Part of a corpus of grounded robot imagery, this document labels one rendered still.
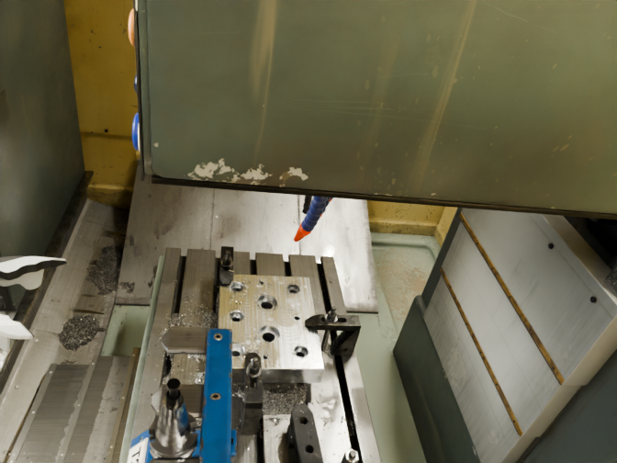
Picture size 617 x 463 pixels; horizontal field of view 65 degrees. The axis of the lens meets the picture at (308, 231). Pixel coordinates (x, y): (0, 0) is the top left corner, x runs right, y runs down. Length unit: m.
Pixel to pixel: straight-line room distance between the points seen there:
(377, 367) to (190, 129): 1.33
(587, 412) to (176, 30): 0.84
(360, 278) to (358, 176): 1.41
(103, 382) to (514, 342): 0.98
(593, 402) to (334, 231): 1.17
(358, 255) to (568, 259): 1.06
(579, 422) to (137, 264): 1.34
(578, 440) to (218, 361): 0.61
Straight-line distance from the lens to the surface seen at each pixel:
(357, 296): 1.78
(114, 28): 1.78
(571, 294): 0.90
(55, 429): 1.35
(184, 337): 0.82
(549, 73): 0.43
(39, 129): 1.56
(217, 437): 0.71
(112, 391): 1.38
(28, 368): 1.53
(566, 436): 1.02
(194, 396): 0.75
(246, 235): 1.79
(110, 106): 1.88
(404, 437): 1.51
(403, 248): 2.18
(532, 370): 1.00
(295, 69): 0.36
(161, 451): 0.70
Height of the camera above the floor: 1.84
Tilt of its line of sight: 36 degrees down
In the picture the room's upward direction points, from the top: 12 degrees clockwise
